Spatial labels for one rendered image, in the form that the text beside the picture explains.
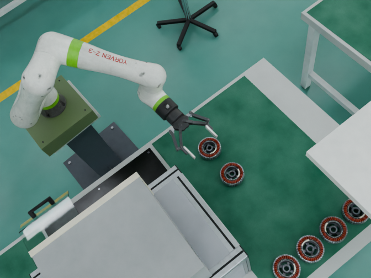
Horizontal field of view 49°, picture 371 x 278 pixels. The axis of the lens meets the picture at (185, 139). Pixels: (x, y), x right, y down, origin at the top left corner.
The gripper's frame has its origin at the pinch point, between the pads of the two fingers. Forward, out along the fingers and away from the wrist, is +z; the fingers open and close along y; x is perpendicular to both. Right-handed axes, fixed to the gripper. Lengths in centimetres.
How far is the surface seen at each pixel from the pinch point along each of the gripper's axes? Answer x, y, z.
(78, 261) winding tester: -37, -63, 3
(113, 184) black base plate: 27, -40, -21
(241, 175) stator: 13.0, 5.1, 20.4
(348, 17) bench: 22, 111, 1
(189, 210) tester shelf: -19.7, -25.6, 16.1
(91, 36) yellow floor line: 144, 31, -154
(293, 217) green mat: 9, 7, 49
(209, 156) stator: 17.9, 2.0, 3.2
